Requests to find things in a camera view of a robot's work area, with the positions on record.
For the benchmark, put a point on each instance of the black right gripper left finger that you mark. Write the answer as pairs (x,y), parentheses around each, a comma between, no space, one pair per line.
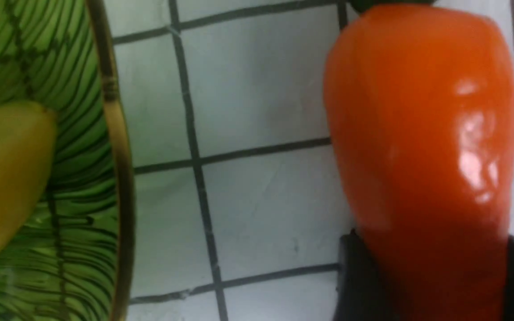
(361,295)

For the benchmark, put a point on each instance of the orange plastic carrot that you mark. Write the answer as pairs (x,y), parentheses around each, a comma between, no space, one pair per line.
(420,104)

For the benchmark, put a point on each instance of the yellow plastic banana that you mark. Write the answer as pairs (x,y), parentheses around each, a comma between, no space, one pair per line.
(28,133)

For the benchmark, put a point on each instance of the white checkered tablecloth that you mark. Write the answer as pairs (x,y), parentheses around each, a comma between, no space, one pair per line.
(239,205)

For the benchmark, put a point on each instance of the green glass leaf plate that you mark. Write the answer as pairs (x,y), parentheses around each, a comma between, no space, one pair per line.
(73,259)

